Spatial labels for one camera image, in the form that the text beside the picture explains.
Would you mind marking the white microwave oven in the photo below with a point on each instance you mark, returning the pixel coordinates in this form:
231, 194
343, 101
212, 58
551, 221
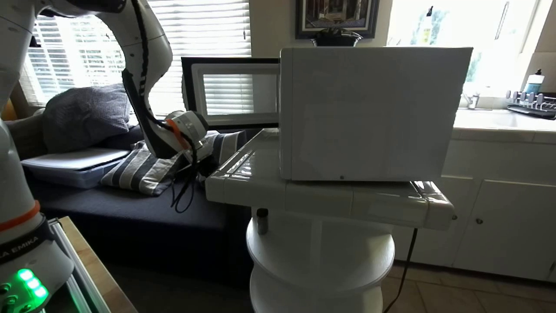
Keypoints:
370, 115

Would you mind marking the white round shelf unit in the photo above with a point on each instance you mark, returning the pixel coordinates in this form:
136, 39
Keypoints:
318, 261

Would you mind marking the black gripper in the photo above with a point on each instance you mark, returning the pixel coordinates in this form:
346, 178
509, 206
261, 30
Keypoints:
184, 159

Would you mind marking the bright kitchen window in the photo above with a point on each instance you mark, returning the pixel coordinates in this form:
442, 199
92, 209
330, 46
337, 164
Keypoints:
497, 41

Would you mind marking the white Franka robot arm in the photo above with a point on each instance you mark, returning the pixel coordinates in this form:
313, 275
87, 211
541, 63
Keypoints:
18, 192

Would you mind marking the dish rack with bottles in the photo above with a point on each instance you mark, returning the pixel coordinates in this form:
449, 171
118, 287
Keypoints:
532, 105

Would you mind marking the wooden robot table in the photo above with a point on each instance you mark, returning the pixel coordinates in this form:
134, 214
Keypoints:
96, 272

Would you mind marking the dark blue sofa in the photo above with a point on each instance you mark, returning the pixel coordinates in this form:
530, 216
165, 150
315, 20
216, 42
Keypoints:
132, 220

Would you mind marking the black bowl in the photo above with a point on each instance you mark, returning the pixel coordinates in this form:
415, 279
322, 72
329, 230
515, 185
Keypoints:
336, 39

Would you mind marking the window with white blinds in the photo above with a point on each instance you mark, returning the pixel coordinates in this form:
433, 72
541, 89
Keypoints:
202, 28

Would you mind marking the large dark picture frame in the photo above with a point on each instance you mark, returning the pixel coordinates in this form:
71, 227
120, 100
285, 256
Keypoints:
337, 18

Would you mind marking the white kitchen counter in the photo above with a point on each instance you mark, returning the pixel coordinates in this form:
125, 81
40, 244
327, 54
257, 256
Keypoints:
497, 192

